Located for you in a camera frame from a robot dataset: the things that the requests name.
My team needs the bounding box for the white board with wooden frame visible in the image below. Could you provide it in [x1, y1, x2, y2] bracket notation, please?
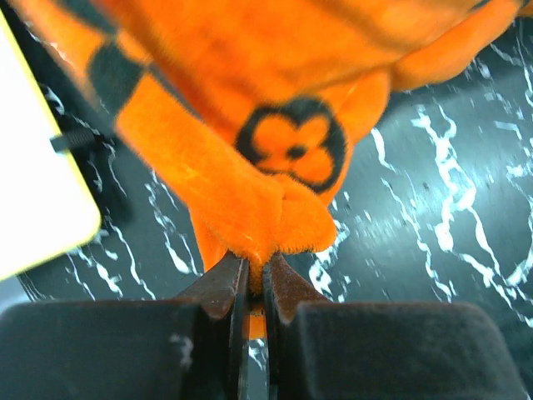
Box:
[1, 19, 101, 279]

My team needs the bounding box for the orange patterned plush pillowcase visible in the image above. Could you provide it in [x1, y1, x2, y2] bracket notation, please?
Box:
[7, 0, 533, 339]

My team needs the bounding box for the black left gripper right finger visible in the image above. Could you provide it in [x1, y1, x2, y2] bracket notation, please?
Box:
[262, 254, 527, 399]

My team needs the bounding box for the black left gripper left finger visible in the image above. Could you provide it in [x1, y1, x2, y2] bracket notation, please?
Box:
[1, 253, 249, 399]

